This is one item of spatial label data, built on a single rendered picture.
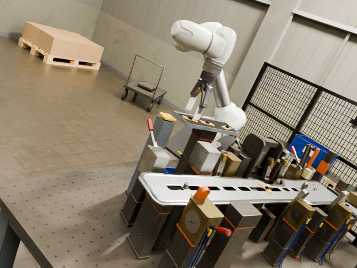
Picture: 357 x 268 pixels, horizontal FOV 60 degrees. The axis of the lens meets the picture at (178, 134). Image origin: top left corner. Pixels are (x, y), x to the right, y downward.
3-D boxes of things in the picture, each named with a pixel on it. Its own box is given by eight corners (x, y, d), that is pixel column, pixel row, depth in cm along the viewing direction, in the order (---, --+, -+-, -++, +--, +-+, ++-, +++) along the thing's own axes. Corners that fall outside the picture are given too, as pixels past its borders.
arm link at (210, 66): (210, 60, 137) (204, 72, 139) (227, 66, 141) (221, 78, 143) (203, 56, 145) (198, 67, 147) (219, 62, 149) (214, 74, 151)
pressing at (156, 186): (160, 211, 102) (162, 208, 101) (133, 173, 118) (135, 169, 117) (346, 203, 187) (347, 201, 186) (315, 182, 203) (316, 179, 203)
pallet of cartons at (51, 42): (75, 54, 720) (81, 34, 705) (102, 72, 670) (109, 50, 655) (14, 42, 604) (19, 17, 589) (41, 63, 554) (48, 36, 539)
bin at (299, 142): (322, 171, 218) (332, 156, 214) (286, 149, 236) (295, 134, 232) (330, 170, 230) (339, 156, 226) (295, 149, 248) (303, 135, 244)
